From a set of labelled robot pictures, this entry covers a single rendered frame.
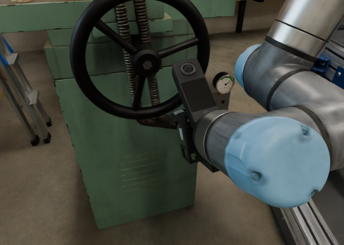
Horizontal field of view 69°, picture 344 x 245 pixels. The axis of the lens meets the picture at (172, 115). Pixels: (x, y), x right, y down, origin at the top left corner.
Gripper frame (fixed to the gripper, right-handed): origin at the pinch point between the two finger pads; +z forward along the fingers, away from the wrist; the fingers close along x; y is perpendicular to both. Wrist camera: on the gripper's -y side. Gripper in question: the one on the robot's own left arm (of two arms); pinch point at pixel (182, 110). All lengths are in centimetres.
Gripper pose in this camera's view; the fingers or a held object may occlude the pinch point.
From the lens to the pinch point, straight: 53.9
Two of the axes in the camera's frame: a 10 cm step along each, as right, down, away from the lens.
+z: -2.0, -0.9, 9.8
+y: 1.9, 9.7, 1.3
